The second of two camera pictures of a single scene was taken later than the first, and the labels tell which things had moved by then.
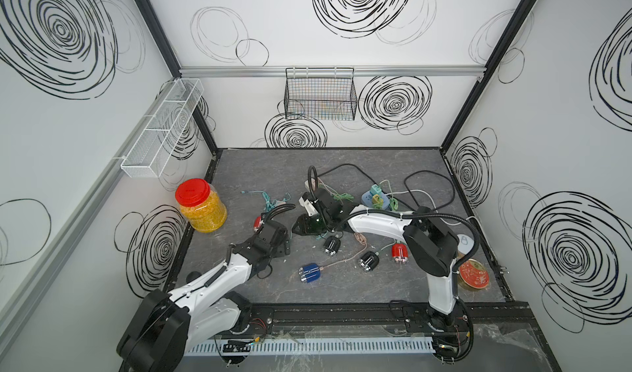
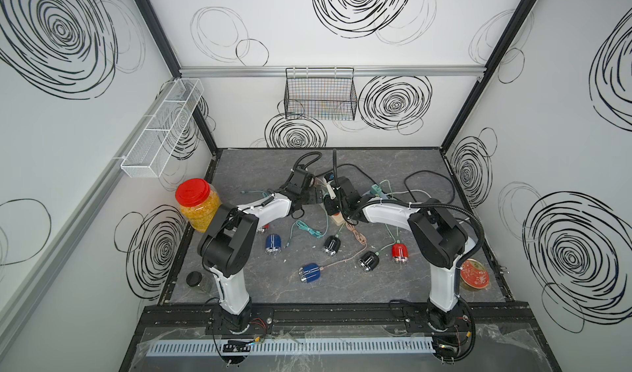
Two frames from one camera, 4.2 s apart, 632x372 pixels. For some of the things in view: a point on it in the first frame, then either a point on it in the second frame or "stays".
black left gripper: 284,246 → 312,191
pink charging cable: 362,239 stays
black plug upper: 332,244 stays
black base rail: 406,318 stays
